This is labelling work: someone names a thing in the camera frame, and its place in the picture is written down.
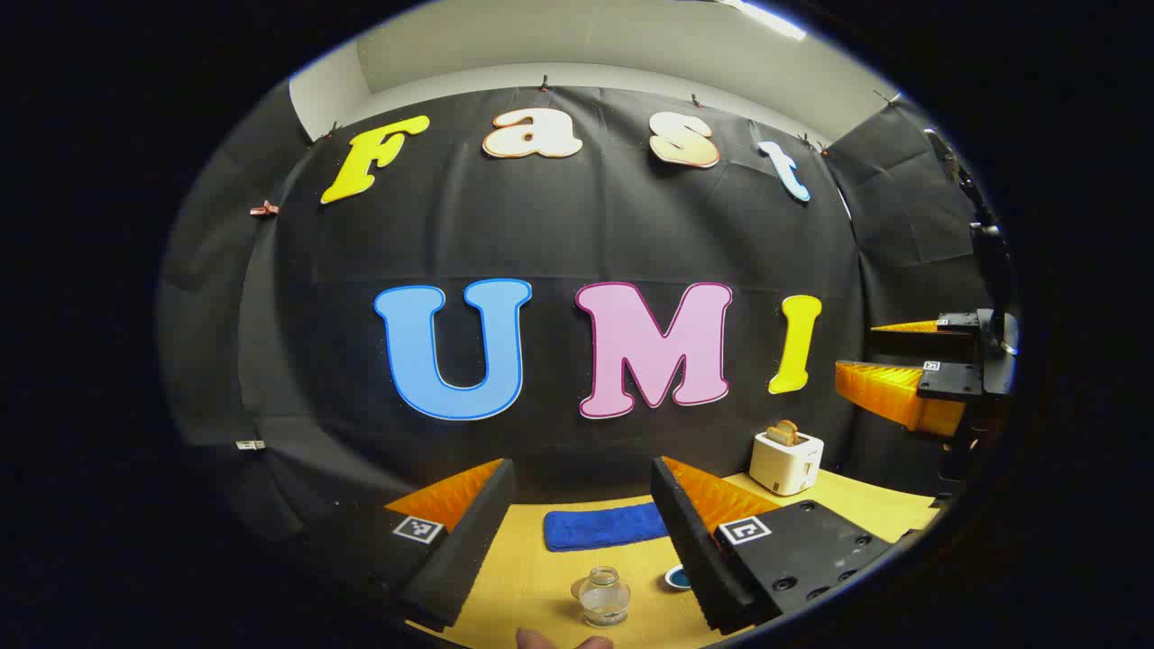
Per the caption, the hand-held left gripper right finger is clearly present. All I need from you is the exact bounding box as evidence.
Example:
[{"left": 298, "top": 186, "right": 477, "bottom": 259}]
[{"left": 651, "top": 455, "right": 922, "bottom": 636}]

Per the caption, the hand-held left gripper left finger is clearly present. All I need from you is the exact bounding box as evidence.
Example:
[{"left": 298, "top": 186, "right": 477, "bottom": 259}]
[{"left": 304, "top": 458, "right": 517, "bottom": 634}]

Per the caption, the clear plastic water bottle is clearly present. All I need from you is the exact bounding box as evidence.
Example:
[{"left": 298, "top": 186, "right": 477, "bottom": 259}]
[{"left": 571, "top": 566, "right": 632, "bottom": 629}]

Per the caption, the blue folded towel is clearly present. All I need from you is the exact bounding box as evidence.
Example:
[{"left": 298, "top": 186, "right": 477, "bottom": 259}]
[{"left": 543, "top": 502, "right": 670, "bottom": 553}]

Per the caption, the white toaster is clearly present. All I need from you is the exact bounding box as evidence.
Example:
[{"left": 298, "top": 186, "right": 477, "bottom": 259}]
[{"left": 748, "top": 430, "right": 825, "bottom": 497}]

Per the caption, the black backdrop cloth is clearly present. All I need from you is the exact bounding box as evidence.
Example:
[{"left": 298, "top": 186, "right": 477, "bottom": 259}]
[{"left": 158, "top": 81, "right": 1003, "bottom": 564}]

